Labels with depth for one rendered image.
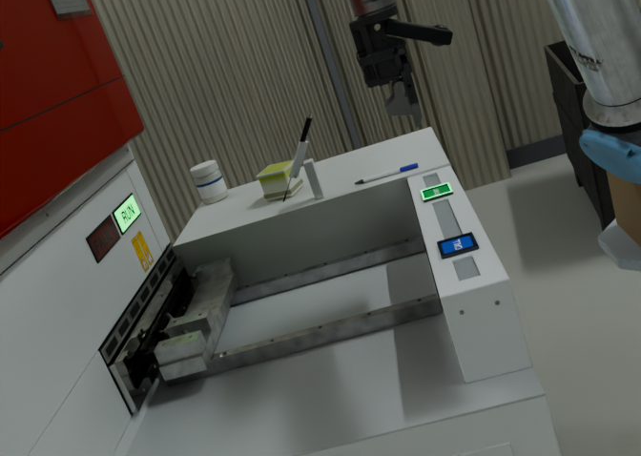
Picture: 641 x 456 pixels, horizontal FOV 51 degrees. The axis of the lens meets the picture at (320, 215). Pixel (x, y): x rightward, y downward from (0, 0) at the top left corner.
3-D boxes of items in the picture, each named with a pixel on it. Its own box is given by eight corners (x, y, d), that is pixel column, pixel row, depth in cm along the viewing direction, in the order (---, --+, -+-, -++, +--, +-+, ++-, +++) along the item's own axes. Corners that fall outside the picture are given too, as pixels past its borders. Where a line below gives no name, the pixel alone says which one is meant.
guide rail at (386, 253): (199, 315, 146) (195, 302, 145) (201, 310, 148) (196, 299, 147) (424, 251, 139) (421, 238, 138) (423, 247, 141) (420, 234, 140)
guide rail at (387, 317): (168, 386, 121) (161, 373, 120) (171, 381, 122) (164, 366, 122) (442, 313, 113) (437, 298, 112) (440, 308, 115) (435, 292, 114)
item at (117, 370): (130, 415, 110) (105, 366, 107) (190, 294, 152) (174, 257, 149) (139, 412, 110) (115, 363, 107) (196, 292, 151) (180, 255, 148)
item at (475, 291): (465, 384, 93) (439, 298, 89) (424, 238, 145) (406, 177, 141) (533, 367, 92) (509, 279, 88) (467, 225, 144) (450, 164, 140)
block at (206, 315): (171, 341, 123) (164, 327, 123) (175, 332, 127) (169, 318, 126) (212, 330, 122) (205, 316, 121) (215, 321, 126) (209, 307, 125)
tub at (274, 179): (265, 202, 157) (255, 176, 154) (278, 190, 163) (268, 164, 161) (293, 197, 153) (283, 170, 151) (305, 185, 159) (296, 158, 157)
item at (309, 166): (299, 205, 146) (278, 148, 142) (299, 199, 149) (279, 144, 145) (325, 197, 145) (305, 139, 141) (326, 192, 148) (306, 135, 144)
